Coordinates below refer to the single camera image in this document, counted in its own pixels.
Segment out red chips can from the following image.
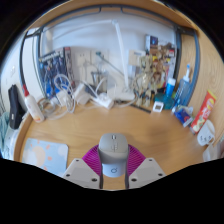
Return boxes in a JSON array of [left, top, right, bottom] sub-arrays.
[[189, 89, 218, 135]]

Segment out colourful printed box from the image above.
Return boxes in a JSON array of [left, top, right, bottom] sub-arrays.
[[144, 34, 178, 89]]

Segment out white lotion bottle red cap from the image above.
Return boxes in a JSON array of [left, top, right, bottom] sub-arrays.
[[21, 84, 46, 123]]

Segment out teal round container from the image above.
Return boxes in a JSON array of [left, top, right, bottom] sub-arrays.
[[154, 92, 175, 110]]

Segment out robot model kit box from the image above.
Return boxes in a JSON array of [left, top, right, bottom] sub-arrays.
[[38, 46, 75, 99]]

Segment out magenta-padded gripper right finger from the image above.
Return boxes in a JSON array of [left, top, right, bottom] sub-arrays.
[[124, 144, 167, 190]]

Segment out clear plastic cup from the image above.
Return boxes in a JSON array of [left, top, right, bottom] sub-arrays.
[[203, 143, 223, 163]]

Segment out blue spray bottle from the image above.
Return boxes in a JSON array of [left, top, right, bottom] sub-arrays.
[[173, 63, 193, 108]]

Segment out light blue sun-print mouse pad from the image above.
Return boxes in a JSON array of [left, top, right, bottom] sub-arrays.
[[21, 137, 69, 178]]

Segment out white wall outlet plate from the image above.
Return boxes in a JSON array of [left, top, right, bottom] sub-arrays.
[[75, 50, 92, 66]]

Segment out wooden robot figure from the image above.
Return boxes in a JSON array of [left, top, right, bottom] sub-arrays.
[[131, 54, 159, 108]]

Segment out black bag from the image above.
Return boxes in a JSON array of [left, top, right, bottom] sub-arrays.
[[7, 84, 25, 130]]

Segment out blue bottle white cap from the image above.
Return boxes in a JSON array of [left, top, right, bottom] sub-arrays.
[[164, 77, 177, 98]]

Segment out white power adapter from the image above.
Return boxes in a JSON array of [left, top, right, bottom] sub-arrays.
[[73, 83, 92, 105]]

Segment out small white cube charger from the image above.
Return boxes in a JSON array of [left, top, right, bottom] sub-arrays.
[[55, 89, 69, 107]]

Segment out metal cup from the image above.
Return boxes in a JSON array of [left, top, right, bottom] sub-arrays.
[[90, 70, 109, 88]]

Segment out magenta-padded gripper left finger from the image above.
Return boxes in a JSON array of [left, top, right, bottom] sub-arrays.
[[62, 144, 104, 190]]

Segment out white mug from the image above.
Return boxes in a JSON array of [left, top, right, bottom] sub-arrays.
[[196, 119, 216, 147]]

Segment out grey white computer mouse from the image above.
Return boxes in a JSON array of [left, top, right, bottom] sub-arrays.
[[97, 132, 130, 178]]

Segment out small white square clock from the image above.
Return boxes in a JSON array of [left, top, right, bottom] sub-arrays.
[[151, 101, 165, 114]]

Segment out white tangled cables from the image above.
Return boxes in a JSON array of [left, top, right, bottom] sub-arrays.
[[38, 73, 101, 121]]

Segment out blue snack packet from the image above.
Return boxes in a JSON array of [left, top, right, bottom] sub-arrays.
[[173, 105, 195, 128]]

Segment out teal blanket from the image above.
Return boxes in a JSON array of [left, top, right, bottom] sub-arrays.
[[0, 111, 11, 149]]

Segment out white power strip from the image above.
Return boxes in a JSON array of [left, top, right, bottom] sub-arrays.
[[91, 92, 115, 109]]

